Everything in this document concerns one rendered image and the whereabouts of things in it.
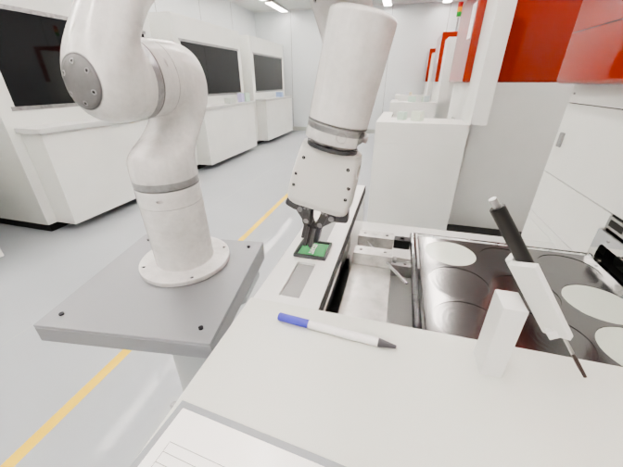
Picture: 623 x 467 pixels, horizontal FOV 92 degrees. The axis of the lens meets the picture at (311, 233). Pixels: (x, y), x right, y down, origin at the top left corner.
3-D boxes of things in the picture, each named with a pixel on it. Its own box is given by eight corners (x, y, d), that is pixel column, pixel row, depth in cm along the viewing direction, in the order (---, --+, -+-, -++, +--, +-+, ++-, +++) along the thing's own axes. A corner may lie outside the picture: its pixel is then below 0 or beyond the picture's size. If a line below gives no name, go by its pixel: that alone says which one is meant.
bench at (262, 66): (295, 132, 798) (292, 44, 707) (268, 145, 643) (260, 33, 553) (257, 131, 824) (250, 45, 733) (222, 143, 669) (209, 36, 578)
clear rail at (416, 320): (414, 236, 73) (415, 232, 72) (423, 360, 40) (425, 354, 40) (409, 236, 73) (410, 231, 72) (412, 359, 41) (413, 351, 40)
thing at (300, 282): (362, 229, 93) (365, 184, 86) (316, 384, 45) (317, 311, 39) (332, 225, 95) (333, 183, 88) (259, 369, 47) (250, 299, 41)
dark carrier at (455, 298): (589, 258, 63) (590, 256, 63) (751, 414, 34) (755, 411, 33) (417, 237, 71) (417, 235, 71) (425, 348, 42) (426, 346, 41)
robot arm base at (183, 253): (118, 277, 62) (85, 194, 53) (179, 233, 78) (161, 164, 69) (197, 295, 57) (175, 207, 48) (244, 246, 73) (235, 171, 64)
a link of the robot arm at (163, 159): (117, 188, 55) (65, 34, 44) (184, 161, 71) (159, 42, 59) (170, 196, 52) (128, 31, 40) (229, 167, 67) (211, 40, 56)
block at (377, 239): (392, 243, 72) (394, 232, 70) (391, 250, 69) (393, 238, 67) (359, 239, 74) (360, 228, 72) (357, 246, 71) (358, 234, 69)
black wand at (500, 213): (487, 205, 24) (503, 197, 23) (482, 199, 25) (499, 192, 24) (578, 379, 28) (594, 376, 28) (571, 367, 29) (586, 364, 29)
